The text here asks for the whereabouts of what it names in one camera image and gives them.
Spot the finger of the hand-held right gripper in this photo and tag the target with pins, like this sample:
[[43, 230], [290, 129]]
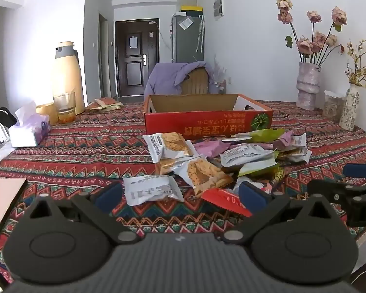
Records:
[[326, 189], [361, 171]]

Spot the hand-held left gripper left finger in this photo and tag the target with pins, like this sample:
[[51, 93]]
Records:
[[108, 195]]

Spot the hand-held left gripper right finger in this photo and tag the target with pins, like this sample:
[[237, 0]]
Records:
[[253, 197]]

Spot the red snack packet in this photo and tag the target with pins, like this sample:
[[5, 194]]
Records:
[[224, 201]]

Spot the pile of snack packets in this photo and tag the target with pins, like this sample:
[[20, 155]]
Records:
[[173, 145]]

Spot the red cardboard box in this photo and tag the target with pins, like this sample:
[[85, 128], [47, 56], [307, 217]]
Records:
[[201, 125]]

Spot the floral slim vase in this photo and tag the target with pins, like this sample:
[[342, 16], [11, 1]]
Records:
[[349, 106]]

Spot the stack of orange sachets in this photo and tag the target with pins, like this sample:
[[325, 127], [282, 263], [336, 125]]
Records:
[[105, 104]]

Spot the yellow flower branches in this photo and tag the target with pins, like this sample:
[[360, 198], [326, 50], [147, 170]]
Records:
[[361, 73]]

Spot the glass cup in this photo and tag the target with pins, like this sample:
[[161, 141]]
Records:
[[64, 106]]

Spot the pink textured vase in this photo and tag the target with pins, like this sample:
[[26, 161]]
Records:
[[308, 85]]

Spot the purple tissue pack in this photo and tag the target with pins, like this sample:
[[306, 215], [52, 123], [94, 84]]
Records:
[[27, 131]]

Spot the yellow cup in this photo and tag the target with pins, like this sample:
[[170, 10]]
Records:
[[45, 113]]

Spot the pink board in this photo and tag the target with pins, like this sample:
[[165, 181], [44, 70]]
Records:
[[0, 201]]

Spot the dark brown entrance door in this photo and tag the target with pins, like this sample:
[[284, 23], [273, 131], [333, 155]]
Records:
[[137, 76]]

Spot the yellow thermos jug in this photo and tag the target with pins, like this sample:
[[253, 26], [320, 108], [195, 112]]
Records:
[[68, 76]]

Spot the wooden chair with purple jacket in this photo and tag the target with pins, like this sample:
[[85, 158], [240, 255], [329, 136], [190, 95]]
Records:
[[164, 76]]

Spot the black bag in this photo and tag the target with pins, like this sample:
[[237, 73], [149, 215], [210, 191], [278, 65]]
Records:
[[0, 116]]

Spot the grey interior door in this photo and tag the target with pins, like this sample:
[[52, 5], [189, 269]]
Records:
[[104, 58]]

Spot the dried pink roses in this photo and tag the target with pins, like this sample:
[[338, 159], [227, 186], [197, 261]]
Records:
[[318, 38]]

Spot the white paper on door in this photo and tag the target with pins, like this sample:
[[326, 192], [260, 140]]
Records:
[[133, 42]]

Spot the grey refrigerator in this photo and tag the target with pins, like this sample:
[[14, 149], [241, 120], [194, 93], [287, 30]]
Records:
[[186, 45]]

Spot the white folded umbrella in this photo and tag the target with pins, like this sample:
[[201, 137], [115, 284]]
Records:
[[201, 33]]

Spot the paper sheet on refrigerator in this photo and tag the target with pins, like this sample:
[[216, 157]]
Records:
[[185, 23]]

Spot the yellow and navy box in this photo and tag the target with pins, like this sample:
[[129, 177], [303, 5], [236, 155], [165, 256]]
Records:
[[191, 8]]

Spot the white wall fuse panel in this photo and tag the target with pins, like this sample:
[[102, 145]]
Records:
[[218, 6]]

